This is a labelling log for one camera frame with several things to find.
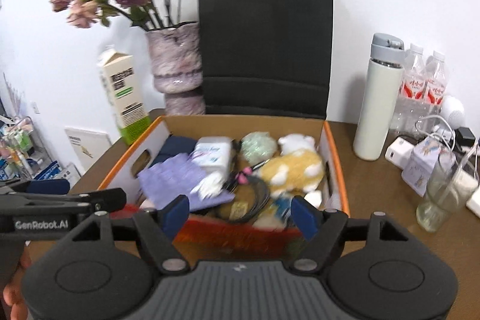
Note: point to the white tissue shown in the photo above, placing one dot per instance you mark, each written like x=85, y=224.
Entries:
x=210, y=186

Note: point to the blue wrapper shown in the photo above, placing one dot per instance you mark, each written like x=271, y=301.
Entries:
x=277, y=215

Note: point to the purple knitted pouch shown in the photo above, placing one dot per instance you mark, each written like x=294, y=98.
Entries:
x=178, y=175

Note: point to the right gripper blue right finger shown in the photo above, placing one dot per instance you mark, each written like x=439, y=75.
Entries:
x=306, y=217

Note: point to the clear glass cup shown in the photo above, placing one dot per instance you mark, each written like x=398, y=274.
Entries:
x=453, y=181

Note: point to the white power strip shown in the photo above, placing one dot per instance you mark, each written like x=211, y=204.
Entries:
x=474, y=199

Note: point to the navy blue cloth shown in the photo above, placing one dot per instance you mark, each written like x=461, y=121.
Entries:
x=174, y=145

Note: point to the white oval case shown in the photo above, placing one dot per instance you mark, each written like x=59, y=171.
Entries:
x=314, y=198

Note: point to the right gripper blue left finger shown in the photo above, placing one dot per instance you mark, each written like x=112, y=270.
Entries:
x=174, y=216

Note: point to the left water bottle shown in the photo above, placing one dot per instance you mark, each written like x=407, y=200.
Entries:
x=411, y=88

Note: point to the wire shelf rack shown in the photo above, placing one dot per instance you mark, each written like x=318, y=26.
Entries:
x=22, y=145

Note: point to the green mesh packet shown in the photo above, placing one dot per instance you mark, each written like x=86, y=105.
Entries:
x=257, y=147

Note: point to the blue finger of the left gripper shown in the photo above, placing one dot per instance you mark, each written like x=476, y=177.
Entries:
x=109, y=200
x=49, y=187

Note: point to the white thermos bottle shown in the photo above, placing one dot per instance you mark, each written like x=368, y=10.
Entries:
x=384, y=76

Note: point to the water bottle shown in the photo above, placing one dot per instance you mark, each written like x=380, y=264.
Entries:
x=436, y=78
x=411, y=88

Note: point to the black paper bag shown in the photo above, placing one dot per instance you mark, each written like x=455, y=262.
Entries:
x=266, y=57

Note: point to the white round lamp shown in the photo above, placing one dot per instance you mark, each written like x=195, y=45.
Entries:
x=452, y=110

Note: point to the white paper box on floor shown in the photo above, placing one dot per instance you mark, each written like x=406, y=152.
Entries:
x=88, y=145

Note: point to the yellow plush toy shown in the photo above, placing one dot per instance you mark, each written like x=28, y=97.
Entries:
x=298, y=167

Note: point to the milk carton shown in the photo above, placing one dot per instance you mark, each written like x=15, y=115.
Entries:
x=119, y=80

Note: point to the white charger block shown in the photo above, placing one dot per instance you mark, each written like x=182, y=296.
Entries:
x=399, y=152

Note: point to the right water bottle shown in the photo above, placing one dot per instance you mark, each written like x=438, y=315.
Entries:
x=436, y=78

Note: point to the white tissue pack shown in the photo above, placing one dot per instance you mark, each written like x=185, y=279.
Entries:
x=213, y=154

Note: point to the marbled purple vase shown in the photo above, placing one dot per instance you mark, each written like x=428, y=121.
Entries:
x=176, y=66

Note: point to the left hand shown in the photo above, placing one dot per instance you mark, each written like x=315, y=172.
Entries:
x=12, y=295

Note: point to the lavender small box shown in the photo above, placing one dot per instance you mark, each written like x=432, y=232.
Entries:
x=421, y=163

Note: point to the red cardboard box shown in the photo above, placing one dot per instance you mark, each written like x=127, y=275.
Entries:
x=237, y=225

